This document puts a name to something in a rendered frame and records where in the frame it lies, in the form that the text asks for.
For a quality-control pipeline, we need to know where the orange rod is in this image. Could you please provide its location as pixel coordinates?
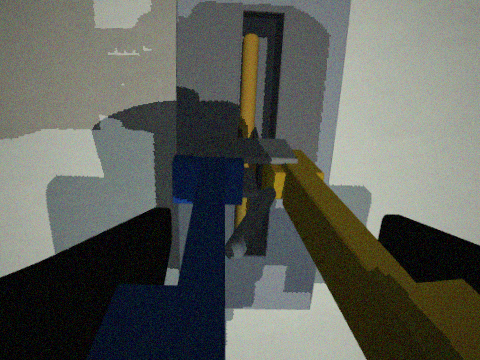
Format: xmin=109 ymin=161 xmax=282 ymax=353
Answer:
xmin=235 ymin=33 xmax=259 ymax=228

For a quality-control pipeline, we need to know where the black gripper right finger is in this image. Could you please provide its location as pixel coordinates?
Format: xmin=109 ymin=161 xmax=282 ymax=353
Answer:
xmin=379 ymin=215 xmax=480 ymax=295

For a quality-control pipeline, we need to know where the grey rectangular block with narrow slot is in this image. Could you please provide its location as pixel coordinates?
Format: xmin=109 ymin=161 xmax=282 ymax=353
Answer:
xmin=176 ymin=0 xmax=351 ymax=311

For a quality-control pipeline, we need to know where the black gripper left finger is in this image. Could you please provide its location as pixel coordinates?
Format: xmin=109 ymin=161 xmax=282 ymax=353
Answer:
xmin=0 ymin=207 xmax=172 ymax=360

